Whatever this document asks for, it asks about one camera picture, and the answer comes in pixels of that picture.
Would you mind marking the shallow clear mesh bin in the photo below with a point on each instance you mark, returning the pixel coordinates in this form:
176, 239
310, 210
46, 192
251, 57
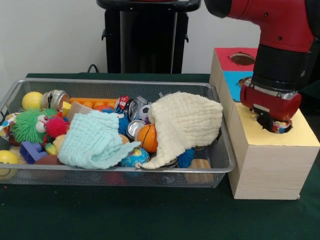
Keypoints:
100, 177

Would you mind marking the wooden box with three holes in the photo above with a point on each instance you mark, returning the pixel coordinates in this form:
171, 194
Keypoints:
265, 165

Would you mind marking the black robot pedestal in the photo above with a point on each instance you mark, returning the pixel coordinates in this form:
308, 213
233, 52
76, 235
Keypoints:
145, 40

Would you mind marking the blue globe ball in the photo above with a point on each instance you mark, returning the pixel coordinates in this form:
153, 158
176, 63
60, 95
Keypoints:
137, 157

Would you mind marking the small soccer ball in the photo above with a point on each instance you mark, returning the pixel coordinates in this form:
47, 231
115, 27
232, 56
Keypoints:
145, 112

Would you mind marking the blue spiky ball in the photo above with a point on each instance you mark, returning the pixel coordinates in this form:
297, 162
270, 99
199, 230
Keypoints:
186, 157

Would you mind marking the multicoloured patterned cloth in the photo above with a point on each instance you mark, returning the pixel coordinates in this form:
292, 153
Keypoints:
286, 126

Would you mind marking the red spiky ball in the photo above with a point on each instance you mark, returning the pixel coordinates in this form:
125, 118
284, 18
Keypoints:
57, 126

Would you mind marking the yellow ball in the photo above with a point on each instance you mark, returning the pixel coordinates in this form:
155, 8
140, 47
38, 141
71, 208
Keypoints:
7, 160
32, 100

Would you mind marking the purple toy block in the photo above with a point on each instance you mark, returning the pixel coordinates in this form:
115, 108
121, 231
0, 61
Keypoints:
32, 152

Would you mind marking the cream waffle cloth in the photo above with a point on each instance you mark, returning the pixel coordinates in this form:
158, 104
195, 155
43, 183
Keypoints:
185, 122

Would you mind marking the green spiky ball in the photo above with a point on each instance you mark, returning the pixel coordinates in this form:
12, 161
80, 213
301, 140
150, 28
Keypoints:
27, 125

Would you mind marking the orange toy basketball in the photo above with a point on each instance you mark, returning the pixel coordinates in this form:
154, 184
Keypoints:
146, 139

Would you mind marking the orange toy brick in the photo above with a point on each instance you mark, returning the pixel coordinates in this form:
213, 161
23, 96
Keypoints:
92, 103

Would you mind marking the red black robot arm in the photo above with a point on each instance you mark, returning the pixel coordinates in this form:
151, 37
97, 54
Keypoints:
280, 35

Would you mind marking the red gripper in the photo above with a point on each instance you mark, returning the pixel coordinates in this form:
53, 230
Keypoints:
270, 102

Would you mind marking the crushed silver drink can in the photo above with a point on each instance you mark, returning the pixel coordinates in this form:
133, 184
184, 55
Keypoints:
57, 98

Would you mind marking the mint waffle cloth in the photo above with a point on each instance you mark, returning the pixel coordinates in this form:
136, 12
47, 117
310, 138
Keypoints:
95, 142

